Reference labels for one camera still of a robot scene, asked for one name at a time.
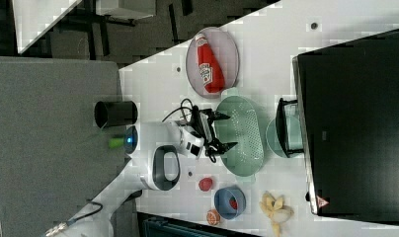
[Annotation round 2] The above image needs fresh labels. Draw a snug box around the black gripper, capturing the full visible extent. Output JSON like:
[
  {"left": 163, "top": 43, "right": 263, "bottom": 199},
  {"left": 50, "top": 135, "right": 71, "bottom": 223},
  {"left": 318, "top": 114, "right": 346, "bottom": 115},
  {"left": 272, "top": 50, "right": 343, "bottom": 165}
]
[{"left": 192, "top": 106, "right": 237, "bottom": 157}]

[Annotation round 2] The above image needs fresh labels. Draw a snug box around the green plastic strainer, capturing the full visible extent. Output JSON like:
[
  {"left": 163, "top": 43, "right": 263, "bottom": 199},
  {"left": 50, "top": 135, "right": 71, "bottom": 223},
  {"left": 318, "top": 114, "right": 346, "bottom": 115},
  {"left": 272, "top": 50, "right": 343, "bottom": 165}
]
[{"left": 214, "top": 88, "right": 265, "bottom": 183}]

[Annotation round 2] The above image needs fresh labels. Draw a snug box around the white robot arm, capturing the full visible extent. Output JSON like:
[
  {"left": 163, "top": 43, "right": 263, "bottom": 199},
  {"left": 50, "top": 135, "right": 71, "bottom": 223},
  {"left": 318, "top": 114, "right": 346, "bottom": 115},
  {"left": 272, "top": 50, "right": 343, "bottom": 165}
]
[{"left": 40, "top": 106, "right": 235, "bottom": 237}]

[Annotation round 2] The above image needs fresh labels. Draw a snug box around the red ketchup bottle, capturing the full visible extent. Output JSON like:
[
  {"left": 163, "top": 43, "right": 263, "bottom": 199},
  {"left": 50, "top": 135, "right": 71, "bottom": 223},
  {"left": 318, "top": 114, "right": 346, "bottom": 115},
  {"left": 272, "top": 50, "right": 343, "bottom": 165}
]
[{"left": 195, "top": 34, "right": 225, "bottom": 93}]

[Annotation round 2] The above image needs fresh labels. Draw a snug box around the red strawberry toy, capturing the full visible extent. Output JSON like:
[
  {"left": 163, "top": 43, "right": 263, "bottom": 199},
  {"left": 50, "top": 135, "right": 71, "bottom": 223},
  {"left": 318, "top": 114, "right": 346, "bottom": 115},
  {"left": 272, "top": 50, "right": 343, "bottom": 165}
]
[{"left": 199, "top": 178, "right": 213, "bottom": 192}]

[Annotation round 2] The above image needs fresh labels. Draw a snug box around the small red toy in cup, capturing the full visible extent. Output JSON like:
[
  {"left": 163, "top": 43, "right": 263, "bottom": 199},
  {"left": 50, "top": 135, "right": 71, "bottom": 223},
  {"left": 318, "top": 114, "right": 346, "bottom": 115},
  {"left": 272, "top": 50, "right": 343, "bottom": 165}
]
[{"left": 229, "top": 198, "right": 238, "bottom": 209}]

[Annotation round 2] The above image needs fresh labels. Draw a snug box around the blue plastic cup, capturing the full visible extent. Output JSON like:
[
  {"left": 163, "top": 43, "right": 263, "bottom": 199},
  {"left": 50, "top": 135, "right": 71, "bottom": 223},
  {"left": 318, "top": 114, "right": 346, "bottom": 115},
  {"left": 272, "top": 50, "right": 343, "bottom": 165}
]
[{"left": 214, "top": 186, "right": 246, "bottom": 220}]

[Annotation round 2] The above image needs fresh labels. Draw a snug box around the grey round plate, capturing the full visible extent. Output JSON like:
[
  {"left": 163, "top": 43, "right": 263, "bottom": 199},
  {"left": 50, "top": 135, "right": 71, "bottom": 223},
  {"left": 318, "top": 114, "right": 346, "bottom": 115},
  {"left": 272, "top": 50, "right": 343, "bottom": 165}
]
[{"left": 186, "top": 27, "right": 239, "bottom": 99}]

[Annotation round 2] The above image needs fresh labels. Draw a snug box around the peeled banana toy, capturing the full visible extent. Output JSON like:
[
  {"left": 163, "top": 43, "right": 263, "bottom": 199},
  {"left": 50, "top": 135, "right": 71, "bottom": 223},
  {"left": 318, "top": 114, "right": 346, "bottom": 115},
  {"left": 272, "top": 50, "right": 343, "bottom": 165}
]
[{"left": 259, "top": 192, "right": 293, "bottom": 237}]

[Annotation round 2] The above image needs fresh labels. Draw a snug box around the dark blue crate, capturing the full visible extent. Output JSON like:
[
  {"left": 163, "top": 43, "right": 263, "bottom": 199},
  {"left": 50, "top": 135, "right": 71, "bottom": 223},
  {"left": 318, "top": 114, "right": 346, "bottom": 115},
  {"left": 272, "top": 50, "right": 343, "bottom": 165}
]
[{"left": 137, "top": 212, "right": 259, "bottom": 237}]

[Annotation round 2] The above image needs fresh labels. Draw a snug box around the black microwave oven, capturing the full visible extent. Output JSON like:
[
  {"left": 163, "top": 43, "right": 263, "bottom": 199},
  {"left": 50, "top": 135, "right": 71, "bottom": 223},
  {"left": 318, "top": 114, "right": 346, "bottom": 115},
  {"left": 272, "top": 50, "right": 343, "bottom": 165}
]
[{"left": 276, "top": 29, "right": 399, "bottom": 226}]

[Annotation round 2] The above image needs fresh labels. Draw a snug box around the grey partition panel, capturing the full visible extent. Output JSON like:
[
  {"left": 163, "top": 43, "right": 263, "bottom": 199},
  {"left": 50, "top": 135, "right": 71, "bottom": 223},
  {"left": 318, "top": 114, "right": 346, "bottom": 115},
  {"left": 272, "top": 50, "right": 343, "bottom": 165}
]
[{"left": 0, "top": 57, "right": 124, "bottom": 237}]

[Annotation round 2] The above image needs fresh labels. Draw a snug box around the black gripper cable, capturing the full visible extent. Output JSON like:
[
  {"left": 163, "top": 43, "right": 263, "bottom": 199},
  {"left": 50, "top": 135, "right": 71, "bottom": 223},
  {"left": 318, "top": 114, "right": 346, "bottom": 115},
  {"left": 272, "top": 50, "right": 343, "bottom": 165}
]
[{"left": 161, "top": 97, "right": 196, "bottom": 123}]

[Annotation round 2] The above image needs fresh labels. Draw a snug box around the black cylindrical post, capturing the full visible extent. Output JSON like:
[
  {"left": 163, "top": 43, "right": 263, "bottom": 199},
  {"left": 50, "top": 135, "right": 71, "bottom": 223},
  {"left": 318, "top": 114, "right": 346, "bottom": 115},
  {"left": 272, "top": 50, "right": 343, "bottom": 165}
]
[{"left": 94, "top": 101, "right": 138, "bottom": 128}]

